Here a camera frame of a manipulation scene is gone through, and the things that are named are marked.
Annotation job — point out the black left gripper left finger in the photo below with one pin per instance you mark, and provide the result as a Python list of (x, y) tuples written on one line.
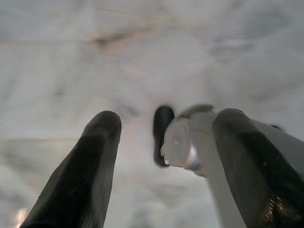
[(78, 180)]

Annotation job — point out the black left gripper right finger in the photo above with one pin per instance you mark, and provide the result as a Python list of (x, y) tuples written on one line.
[(251, 171)]

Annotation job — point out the black robot foot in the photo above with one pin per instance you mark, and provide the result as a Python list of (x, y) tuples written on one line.
[(162, 123)]

